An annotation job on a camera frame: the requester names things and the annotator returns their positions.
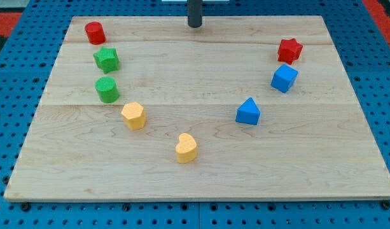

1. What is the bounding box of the light wooden board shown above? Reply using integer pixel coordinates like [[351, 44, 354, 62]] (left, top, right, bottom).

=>
[[4, 16, 390, 202]]

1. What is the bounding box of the blue cube block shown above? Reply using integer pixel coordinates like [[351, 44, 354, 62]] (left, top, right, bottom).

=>
[[271, 64, 298, 93]]

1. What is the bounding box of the yellow heart block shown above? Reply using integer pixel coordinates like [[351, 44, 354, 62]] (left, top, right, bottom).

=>
[[175, 133, 197, 163]]

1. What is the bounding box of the blue triangle block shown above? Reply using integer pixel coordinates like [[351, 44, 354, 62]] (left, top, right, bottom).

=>
[[235, 97, 261, 125]]

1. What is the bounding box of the yellow hexagon block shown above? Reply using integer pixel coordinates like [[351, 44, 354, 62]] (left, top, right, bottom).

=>
[[121, 102, 146, 130]]

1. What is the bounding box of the green cylinder block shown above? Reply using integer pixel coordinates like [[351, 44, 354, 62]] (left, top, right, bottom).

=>
[[95, 76, 119, 103]]

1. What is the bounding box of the green star block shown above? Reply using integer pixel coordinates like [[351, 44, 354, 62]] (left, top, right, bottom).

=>
[[93, 46, 119, 74]]

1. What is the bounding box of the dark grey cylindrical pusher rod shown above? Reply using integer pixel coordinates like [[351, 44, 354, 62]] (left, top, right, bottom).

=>
[[187, 0, 203, 28]]

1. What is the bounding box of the red star block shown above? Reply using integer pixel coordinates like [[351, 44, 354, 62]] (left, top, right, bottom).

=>
[[277, 38, 303, 65]]

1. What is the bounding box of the red cylinder block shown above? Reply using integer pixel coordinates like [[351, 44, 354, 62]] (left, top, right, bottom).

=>
[[85, 21, 106, 45]]

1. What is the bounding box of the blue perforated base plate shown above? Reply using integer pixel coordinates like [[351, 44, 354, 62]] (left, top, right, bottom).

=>
[[0, 0, 390, 228]]

